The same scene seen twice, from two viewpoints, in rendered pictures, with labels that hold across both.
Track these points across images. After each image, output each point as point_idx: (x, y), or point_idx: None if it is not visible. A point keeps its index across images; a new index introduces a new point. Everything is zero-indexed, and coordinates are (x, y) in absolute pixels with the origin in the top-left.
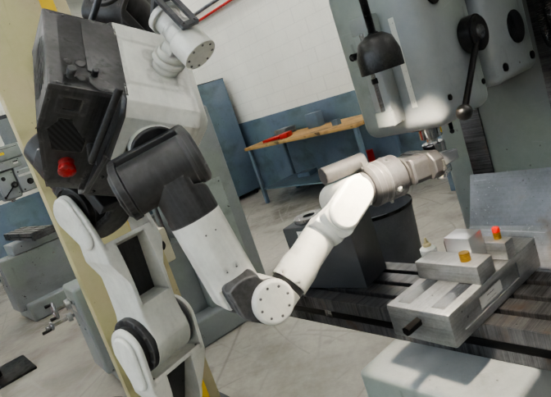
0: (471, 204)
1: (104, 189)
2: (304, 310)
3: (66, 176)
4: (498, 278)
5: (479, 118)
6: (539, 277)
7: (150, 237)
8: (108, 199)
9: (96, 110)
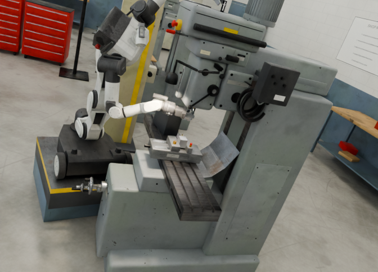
0: (215, 139)
1: None
2: (147, 128)
3: (96, 48)
4: (178, 154)
5: (232, 116)
6: (193, 164)
7: None
8: None
9: (108, 40)
